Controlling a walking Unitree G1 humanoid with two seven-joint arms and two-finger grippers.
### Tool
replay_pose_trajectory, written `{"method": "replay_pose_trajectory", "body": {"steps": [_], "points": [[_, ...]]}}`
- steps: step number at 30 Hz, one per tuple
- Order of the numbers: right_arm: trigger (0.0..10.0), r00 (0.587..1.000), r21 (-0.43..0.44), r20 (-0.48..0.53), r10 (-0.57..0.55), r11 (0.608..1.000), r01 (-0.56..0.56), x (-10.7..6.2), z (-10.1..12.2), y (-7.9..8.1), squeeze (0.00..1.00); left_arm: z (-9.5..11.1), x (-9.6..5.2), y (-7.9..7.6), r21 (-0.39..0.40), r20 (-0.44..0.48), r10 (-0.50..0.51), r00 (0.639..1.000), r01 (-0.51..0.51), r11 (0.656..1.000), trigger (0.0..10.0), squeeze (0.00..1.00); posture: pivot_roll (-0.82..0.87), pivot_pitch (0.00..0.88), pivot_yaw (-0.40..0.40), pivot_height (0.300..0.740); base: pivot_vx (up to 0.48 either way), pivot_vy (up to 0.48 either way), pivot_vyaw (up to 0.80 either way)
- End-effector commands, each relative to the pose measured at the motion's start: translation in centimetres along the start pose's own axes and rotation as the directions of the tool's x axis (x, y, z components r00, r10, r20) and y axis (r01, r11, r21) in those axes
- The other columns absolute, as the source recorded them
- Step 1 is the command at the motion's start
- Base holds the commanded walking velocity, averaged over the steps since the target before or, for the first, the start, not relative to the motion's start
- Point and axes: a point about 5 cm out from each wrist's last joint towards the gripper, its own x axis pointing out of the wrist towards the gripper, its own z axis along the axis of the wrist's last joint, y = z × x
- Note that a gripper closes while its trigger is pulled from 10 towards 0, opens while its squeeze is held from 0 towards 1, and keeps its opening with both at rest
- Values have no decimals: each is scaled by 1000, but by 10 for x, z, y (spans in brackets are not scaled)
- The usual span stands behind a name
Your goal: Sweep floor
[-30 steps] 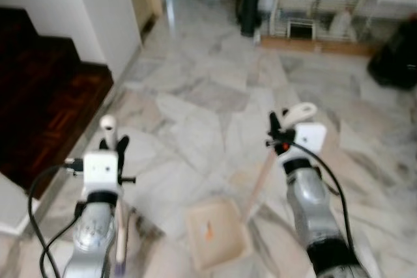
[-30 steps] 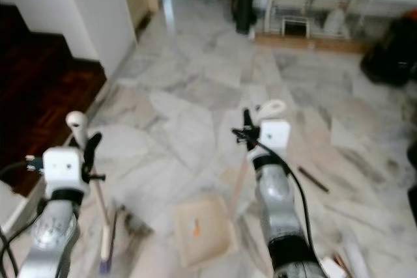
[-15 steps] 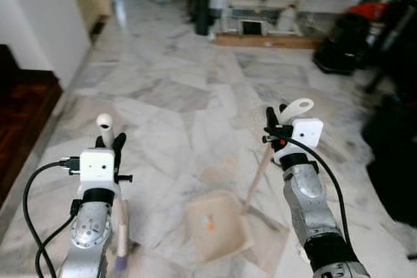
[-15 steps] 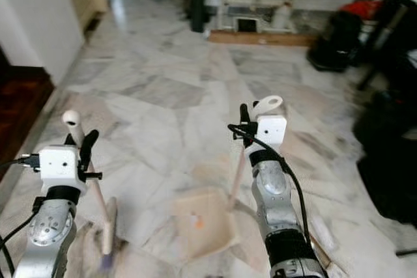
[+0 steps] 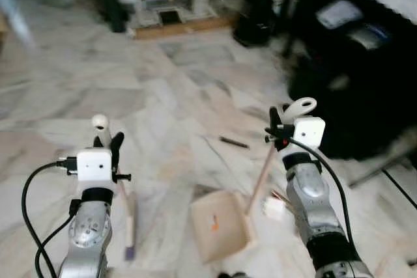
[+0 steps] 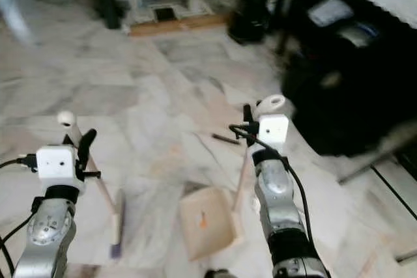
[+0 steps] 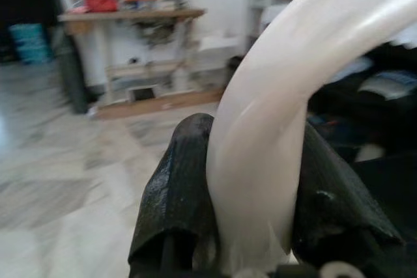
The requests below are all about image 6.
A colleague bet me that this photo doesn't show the beige long handled dustpan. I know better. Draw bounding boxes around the beige long handled dustpan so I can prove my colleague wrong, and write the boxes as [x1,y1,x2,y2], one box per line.
[179,94,287,263]

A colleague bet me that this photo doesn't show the small dark stick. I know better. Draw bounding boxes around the small dark stick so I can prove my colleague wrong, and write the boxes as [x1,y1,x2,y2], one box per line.
[212,133,241,146]

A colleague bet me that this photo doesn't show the black bucket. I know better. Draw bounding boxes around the black bucket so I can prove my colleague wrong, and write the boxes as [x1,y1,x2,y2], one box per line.
[228,0,278,46]

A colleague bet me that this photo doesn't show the wooden plank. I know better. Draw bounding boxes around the wooden plank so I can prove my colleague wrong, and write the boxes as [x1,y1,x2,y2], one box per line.
[129,14,230,37]

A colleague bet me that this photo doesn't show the large black bag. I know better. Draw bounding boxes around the large black bag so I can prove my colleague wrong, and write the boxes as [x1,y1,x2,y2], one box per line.
[279,0,417,159]

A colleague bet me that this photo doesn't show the grey metal leg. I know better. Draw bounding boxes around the grey metal leg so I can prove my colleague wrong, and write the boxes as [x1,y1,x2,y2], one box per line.
[339,122,417,185]

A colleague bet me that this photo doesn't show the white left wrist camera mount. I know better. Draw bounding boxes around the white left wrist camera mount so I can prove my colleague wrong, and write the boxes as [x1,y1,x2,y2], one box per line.
[36,146,78,182]

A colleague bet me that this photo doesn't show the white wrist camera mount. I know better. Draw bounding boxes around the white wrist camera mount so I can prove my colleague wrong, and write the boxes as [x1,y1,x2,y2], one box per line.
[257,114,290,149]
[36,146,78,182]

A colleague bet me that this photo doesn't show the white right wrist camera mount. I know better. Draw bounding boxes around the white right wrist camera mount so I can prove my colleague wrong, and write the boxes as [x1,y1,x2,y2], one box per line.
[257,114,290,149]

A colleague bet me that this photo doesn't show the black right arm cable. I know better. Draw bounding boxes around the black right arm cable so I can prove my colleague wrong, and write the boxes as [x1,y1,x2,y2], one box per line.
[281,158,315,243]

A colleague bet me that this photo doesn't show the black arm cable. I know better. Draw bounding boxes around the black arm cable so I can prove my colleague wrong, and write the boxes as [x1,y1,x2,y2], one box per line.
[0,154,40,278]
[281,158,315,243]

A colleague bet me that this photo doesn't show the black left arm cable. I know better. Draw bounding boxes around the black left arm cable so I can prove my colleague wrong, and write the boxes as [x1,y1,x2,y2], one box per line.
[0,154,40,278]

